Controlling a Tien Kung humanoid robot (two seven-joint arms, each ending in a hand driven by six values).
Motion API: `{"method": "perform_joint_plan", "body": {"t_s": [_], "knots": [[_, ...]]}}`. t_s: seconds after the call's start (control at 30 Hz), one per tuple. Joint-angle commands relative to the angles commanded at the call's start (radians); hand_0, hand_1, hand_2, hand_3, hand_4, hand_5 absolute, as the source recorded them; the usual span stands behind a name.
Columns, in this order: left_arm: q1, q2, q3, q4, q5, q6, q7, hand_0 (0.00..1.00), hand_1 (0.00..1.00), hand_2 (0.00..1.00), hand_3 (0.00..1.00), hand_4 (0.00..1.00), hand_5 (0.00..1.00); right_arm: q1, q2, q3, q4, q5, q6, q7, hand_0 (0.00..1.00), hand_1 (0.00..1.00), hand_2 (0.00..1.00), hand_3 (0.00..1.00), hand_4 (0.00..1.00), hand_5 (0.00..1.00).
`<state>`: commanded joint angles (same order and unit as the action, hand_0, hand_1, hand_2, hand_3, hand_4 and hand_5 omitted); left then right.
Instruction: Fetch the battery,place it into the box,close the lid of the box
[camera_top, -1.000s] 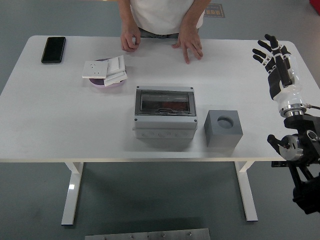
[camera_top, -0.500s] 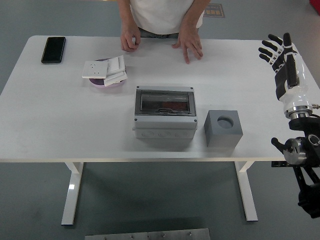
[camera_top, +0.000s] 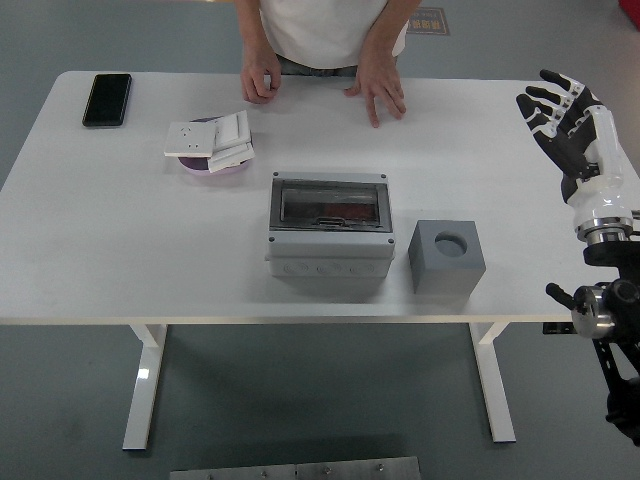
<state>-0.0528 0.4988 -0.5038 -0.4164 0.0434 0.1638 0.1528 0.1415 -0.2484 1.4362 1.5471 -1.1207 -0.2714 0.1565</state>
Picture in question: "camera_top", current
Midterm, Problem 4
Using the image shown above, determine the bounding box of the person's left hand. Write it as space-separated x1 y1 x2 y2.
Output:
343 42 407 129

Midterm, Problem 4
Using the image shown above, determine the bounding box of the person's right hand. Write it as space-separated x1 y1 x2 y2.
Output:
240 44 282 105

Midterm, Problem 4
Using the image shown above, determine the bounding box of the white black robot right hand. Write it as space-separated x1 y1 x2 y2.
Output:
515 69 637 229

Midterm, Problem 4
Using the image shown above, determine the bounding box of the transparent hinged box lid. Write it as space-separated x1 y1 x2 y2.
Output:
269 179 392 232

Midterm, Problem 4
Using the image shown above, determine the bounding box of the orange cylindrical battery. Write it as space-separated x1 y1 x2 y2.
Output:
324 202 376 221

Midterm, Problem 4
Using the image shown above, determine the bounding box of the grey box cover frame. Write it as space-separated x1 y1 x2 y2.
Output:
264 172 396 259

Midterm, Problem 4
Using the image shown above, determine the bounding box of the grey plastic junction box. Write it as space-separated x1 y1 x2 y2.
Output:
264 172 396 279

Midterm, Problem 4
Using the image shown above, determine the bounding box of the person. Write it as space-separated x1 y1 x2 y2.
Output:
233 0 424 129

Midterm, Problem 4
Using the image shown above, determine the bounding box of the brown floor sign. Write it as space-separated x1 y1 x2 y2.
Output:
405 5 451 36

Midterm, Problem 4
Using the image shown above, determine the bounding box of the purple shallow bowl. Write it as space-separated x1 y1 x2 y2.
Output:
177 115 256 176

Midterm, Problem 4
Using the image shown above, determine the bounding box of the black smartphone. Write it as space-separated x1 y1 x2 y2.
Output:
81 73 133 129

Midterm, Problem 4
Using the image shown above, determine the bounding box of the grey block with round hole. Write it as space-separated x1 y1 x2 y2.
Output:
408 219 487 296

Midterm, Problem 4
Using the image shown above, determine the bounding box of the white table leg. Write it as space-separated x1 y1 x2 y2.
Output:
469 322 517 444
122 323 169 451

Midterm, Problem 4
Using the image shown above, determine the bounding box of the grey metal plate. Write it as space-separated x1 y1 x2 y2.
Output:
169 455 421 480

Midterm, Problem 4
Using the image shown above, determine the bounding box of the white wall switch panel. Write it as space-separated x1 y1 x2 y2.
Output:
207 139 257 174
214 110 253 151

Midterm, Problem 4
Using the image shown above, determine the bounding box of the white wall socket panel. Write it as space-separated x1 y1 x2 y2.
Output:
164 123 221 159

